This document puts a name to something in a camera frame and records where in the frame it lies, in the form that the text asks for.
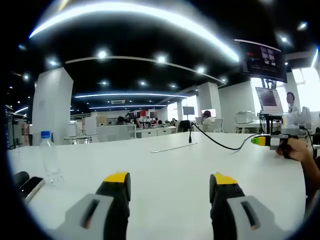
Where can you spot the white framed desktop screen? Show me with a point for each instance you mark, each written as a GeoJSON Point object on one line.
{"type": "Point", "coordinates": [268, 98]}

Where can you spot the black smartphone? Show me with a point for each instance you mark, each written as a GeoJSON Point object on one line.
{"type": "Point", "coordinates": [31, 187]}

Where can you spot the short curved ceiling light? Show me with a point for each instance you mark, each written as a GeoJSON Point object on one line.
{"type": "Point", "coordinates": [130, 95]}

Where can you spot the pink lit screen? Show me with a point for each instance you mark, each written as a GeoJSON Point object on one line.
{"type": "Point", "coordinates": [212, 110]}

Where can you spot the white office cabinet desk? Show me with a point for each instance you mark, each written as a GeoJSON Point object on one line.
{"type": "Point", "coordinates": [157, 132]}

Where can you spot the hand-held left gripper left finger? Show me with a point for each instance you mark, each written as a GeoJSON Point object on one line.
{"type": "Point", "coordinates": [115, 200]}

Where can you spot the clear plastic water bottle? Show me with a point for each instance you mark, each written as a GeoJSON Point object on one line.
{"type": "Point", "coordinates": [51, 162]}

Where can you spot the television on stand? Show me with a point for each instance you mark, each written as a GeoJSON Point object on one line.
{"type": "Point", "coordinates": [188, 110]}

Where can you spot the long curved ceiling light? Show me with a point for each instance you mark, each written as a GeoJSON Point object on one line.
{"type": "Point", "coordinates": [140, 10]}

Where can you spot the black screen stand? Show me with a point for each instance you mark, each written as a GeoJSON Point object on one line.
{"type": "Point", "coordinates": [268, 116]}

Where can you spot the white desk USB port panel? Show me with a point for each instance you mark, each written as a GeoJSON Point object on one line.
{"type": "Point", "coordinates": [172, 148]}

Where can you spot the white printer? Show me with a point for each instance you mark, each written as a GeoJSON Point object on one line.
{"type": "Point", "coordinates": [245, 117]}

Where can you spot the black rounded object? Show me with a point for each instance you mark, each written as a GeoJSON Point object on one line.
{"type": "Point", "coordinates": [21, 178]}

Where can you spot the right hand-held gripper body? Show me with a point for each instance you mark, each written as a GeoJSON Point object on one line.
{"type": "Point", "coordinates": [296, 122]}

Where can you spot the ceiling air vent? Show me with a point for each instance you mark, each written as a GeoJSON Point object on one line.
{"type": "Point", "coordinates": [117, 101]}

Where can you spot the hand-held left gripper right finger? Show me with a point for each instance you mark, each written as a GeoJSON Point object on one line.
{"type": "Point", "coordinates": [225, 200]}

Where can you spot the hanging black monitor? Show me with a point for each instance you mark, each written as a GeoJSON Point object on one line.
{"type": "Point", "coordinates": [262, 62]}

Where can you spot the black office chair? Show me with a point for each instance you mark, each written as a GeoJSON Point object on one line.
{"type": "Point", "coordinates": [185, 126]}

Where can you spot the person's right hand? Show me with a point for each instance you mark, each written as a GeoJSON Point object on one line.
{"type": "Point", "coordinates": [297, 150]}

